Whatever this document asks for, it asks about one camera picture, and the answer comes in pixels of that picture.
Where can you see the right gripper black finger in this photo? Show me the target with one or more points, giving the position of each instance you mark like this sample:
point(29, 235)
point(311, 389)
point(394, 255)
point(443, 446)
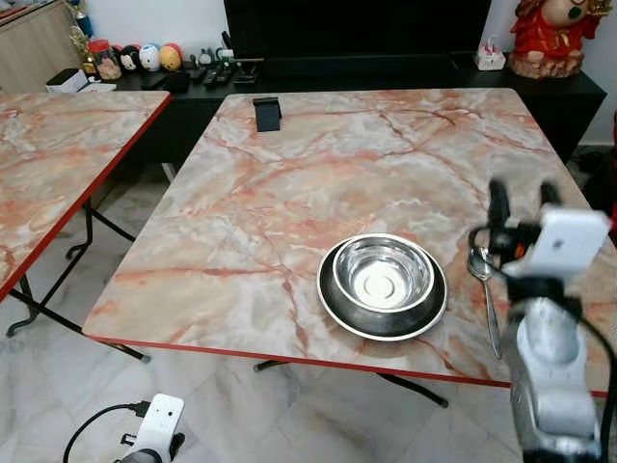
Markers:
point(550, 195)
point(499, 204)

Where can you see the silver metal spoon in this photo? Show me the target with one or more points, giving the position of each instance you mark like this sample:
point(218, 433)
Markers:
point(479, 262)

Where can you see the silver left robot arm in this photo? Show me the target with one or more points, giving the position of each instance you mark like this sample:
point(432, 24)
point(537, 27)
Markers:
point(140, 457)

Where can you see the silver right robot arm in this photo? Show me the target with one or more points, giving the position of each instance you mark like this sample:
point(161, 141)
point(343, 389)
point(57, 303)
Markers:
point(549, 386)

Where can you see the stainless steel bowl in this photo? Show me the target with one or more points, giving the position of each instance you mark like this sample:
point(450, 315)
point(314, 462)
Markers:
point(383, 275)

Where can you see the stainless steel plate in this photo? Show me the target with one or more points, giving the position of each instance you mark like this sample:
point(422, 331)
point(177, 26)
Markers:
point(386, 323)

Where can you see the small white ornament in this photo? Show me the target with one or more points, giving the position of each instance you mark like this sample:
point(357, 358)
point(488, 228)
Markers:
point(490, 60)

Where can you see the red fortune god statue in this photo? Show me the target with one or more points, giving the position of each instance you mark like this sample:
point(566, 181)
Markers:
point(545, 37)

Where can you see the black metal table legs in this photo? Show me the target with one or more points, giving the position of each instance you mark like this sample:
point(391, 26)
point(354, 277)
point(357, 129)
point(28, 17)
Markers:
point(89, 222)
point(415, 388)

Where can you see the black television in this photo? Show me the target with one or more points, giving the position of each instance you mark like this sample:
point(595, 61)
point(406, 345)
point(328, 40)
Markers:
point(357, 24)

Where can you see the small black box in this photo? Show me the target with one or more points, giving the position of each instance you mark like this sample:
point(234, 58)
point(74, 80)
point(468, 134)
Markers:
point(267, 114)

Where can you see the yellow round plush toy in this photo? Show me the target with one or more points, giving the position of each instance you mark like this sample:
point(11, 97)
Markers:
point(171, 57)

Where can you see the white round plush toy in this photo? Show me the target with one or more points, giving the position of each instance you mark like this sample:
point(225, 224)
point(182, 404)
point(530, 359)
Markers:
point(149, 57)

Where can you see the black round plush toy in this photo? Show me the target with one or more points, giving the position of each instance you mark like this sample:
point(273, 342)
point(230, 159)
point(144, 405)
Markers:
point(128, 59)

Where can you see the red lidded snack jar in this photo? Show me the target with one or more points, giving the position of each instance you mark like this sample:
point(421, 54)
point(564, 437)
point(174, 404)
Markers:
point(104, 64)

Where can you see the small white box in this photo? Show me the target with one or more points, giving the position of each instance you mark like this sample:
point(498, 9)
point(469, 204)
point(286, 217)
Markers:
point(67, 80)

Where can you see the gold trophy figurine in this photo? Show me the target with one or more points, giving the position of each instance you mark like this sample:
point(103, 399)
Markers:
point(79, 40)

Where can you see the light wooden cabinet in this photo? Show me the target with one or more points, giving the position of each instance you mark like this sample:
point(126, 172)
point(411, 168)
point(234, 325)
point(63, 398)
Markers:
point(34, 48)

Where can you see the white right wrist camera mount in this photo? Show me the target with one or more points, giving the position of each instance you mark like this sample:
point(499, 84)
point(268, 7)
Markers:
point(564, 241)

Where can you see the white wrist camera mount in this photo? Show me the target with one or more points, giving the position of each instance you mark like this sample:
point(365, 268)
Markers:
point(564, 241)
point(162, 421)

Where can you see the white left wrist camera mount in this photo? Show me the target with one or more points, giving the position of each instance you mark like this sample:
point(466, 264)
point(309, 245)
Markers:
point(162, 421)

